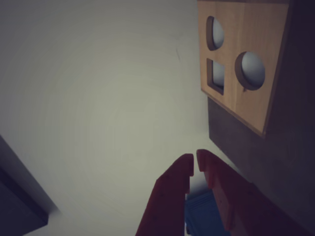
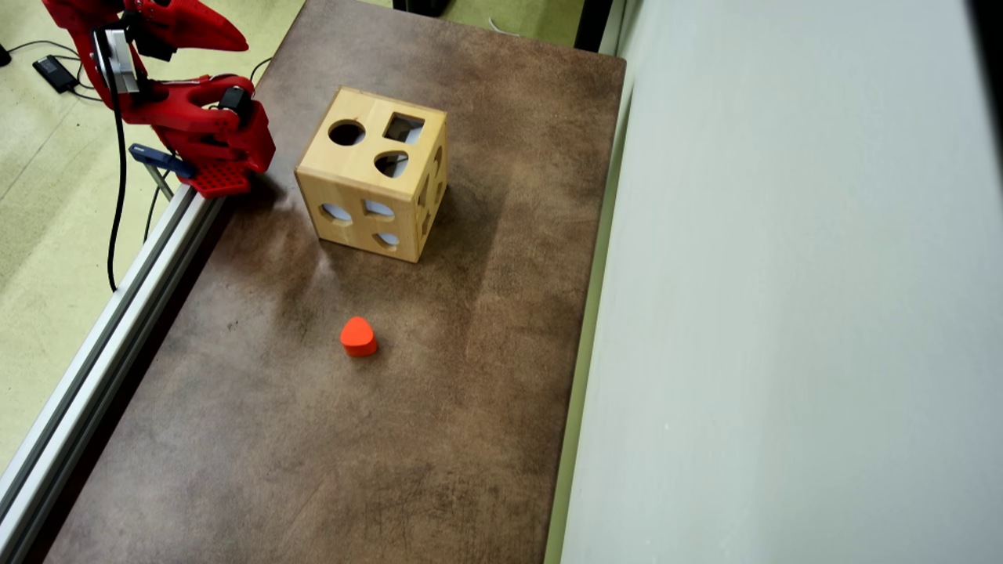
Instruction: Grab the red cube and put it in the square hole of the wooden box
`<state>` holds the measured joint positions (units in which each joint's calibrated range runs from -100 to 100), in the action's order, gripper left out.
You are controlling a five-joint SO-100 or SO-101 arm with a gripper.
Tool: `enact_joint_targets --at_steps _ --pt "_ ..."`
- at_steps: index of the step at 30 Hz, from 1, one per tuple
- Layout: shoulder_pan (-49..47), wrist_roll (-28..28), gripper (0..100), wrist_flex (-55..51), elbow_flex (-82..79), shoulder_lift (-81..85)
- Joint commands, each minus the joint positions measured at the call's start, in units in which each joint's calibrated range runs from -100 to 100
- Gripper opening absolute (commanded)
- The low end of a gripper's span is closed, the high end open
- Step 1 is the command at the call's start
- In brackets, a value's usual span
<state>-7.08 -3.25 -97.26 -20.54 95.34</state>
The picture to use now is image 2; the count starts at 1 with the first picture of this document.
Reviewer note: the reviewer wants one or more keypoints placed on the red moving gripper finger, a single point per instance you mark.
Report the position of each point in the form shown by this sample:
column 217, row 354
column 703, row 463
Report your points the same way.
column 180, row 12

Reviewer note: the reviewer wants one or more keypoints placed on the red fixed gripper finger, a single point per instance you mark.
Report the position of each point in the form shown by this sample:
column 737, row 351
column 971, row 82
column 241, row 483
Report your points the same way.
column 215, row 37

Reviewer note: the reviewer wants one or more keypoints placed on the red robot arm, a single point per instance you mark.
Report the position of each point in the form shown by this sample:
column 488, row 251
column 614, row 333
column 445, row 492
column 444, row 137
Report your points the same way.
column 180, row 113

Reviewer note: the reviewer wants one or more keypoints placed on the wooden shape sorter box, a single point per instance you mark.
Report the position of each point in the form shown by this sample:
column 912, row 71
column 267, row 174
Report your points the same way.
column 353, row 184

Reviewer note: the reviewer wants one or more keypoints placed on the black power adapter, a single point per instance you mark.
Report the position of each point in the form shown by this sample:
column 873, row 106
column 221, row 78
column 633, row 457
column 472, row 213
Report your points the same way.
column 55, row 73

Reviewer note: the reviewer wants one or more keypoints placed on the blue clamp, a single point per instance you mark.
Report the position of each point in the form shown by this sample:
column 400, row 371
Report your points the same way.
column 161, row 159

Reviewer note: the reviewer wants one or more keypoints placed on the black object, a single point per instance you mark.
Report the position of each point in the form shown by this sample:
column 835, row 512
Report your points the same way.
column 423, row 6

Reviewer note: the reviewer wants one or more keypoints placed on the orange rounded triangle block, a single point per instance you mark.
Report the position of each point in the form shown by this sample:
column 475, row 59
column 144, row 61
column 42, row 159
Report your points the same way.
column 358, row 337

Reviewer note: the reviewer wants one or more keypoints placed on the brown table mat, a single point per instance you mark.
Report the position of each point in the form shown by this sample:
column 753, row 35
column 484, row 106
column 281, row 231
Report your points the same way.
column 392, row 431

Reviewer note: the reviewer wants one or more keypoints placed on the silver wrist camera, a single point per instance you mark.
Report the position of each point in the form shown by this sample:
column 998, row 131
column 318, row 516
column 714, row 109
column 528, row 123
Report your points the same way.
column 121, row 63

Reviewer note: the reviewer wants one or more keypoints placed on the aluminium profile rail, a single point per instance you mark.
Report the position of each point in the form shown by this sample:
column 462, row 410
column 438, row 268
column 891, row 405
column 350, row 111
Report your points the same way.
column 102, row 345

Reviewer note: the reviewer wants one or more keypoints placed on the dark post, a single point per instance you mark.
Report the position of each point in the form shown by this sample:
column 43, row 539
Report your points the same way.
column 593, row 23

